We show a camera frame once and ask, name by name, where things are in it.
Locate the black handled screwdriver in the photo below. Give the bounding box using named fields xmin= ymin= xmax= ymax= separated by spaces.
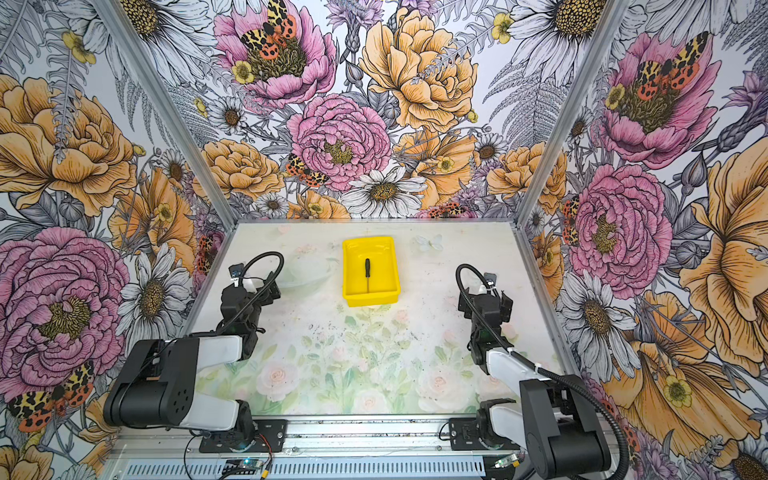
xmin=364 ymin=258 xmax=371 ymax=294

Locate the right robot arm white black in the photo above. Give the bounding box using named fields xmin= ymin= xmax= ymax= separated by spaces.
xmin=452 ymin=264 xmax=630 ymax=479

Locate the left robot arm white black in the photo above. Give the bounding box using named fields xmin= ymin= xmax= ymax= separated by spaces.
xmin=103 ymin=251 xmax=284 ymax=450

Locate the yellow plastic bin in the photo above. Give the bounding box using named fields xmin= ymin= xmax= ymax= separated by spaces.
xmin=342 ymin=236 xmax=401 ymax=308

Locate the green circuit board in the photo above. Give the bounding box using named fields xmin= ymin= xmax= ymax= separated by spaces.
xmin=220 ymin=459 xmax=267 ymax=479

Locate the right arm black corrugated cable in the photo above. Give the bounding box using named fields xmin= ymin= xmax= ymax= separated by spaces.
xmin=454 ymin=262 xmax=631 ymax=480

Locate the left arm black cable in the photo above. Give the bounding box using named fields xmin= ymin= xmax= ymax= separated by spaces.
xmin=209 ymin=250 xmax=286 ymax=337

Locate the left aluminium frame post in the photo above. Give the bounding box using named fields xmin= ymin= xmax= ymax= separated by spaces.
xmin=94 ymin=1 xmax=237 ymax=233

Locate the aluminium frame post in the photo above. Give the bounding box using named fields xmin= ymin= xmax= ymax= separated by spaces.
xmin=515 ymin=1 xmax=627 ymax=229
xmin=94 ymin=1 xmax=237 ymax=233

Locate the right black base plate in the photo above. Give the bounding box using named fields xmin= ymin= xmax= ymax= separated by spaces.
xmin=447 ymin=417 xmax=520 ymax=451

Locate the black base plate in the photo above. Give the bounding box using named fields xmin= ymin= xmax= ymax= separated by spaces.
xmin=198 ymin=419 xmax=288 ymax=454
xmin=447 ymin=417 xmax=520 ymax=451

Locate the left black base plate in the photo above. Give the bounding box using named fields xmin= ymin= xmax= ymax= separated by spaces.
xmin=198 ymin=419 xmax=288 ymax=454

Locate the aluminium mounting rail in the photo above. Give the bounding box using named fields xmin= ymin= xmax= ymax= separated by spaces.
xmin=107 ymin=412 xmax=622 ymax=458

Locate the white slotted cable duct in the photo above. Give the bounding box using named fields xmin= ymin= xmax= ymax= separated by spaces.
xmin=112 ymin=456 xmax=486 ymax=479

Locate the right aluminium frame post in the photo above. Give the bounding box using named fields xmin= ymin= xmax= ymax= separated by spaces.
xmin=515 ymin=1 xmax=627 ymax=229

